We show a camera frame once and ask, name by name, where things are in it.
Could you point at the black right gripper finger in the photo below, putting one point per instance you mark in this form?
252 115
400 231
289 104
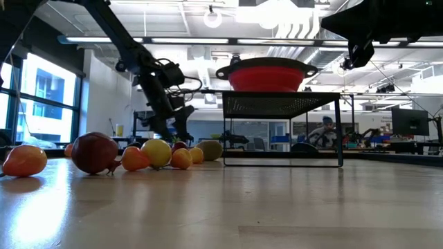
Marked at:
353 8
356 29

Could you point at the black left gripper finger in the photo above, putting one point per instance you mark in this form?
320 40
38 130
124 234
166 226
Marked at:
165 129
184 121

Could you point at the yellow lemon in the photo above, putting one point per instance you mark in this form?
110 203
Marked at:
156 152

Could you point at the red collapsible colander bowl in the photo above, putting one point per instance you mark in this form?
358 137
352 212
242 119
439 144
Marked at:
266 77

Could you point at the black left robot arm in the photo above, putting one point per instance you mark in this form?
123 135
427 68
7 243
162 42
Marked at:
117 31

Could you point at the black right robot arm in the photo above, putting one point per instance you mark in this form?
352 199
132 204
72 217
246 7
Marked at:
431 17

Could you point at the black background robot arm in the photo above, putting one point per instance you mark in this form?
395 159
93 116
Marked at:
235 138

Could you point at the olive green round fruit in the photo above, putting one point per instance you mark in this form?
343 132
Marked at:
212 149

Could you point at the orange pear-shaped fruit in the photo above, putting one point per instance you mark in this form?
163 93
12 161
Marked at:
24 160

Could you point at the yellow container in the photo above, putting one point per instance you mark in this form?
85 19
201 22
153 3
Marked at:
119 130

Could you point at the long ceiling light strip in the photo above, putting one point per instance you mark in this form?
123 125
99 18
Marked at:
190 40

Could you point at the black office chair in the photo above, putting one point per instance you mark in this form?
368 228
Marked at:
259 143

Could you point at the black perforated metal shelf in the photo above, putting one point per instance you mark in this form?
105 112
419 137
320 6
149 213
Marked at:
277 103

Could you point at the round ceiling lamp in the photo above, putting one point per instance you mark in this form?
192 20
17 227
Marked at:
205 19

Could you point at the blue storage bin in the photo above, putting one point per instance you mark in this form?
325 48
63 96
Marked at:
279 139

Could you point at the black computer monitor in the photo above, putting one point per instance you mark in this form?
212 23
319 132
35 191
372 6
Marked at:
410 121

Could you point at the person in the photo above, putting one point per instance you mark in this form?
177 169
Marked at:
323 135

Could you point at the large window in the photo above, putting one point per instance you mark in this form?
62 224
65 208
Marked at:
45 100

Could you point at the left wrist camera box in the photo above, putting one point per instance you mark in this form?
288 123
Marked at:
171 74

